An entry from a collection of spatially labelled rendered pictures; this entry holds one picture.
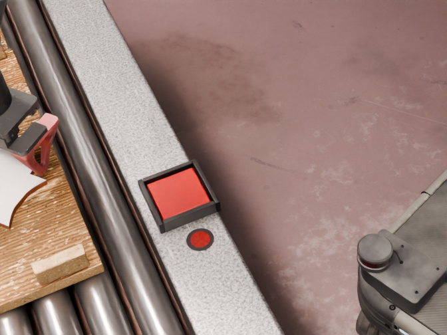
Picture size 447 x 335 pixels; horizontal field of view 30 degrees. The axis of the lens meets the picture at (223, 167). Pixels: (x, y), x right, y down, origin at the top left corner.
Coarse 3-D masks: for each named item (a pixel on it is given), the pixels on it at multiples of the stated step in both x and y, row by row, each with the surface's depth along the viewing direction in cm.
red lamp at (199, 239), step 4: (196, 232) 96; (200, 232) 96; (204, 232) 96; (192, 236) 95; (196, 236) 95; (200, 236) 95; (204, 236) 95; (208, 236) 95; (192, 240) 95; (196, 240) 95; (200, 240) 95; (204, 240) 95; (208, 240) 95; (192, 244) 95; (196, 244) 94; (200, 244) 94; (204, 244) 94
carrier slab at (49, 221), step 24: (24, 120) 107; (48, 168) 101; (48, 192) 99; (72, 192) 99; (24, 216) 97; (48, 216) 97; (72, 216) 96; (0, 240) 95; (24, 240) 95; (48, 240) 94; (72, 240) 94; (0, 264) 93; (24, 264) 92; (96, 264) 91; (0, 288) 91; (24, 288) 90; (48, 288) 91; (0, 312) 90
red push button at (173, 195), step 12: (192, 168) 100; (168, 180) 99; (180, 180) 99; (192, 180) 99; (156, 192) 98; (168, 192) 98; (180, 192) 98; (192, 192) 98; (204, 192) 98; (156, 204) 97; (168, 204) 97; (180, 204) 97; (192, 204) 97; (168, 216) 96
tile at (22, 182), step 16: (0, 160) 102; (16, 160) 102; (0, 176) 100; (16, 176) 100; (32, 176) 100; (0, 192) 99; (16, 192) 98; (32, 192) 99; (0, 208) 97; (16, 208) 97; (0, 224) 96
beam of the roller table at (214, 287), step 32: (64, 0) 127; (96, 0) 126; (64, 32) 122; (96, 32) 121; (96, 64) 116; (128, 64) 116; (96, 96) 112; (128, 96) 111; (128, 128) 108; (160, 128) 107; (128, 160) 104; (160, 160) 103; (128, 192) 103; (192, 224) 96; (224, 224) 96; (160, 256) 94; (192, 256) 94; (224, 256) 93; (192, 288) 91; (224, 288) 90; (256, 288) 90; (192, 320) 88; (224, 320) 88; (256, 320) 87
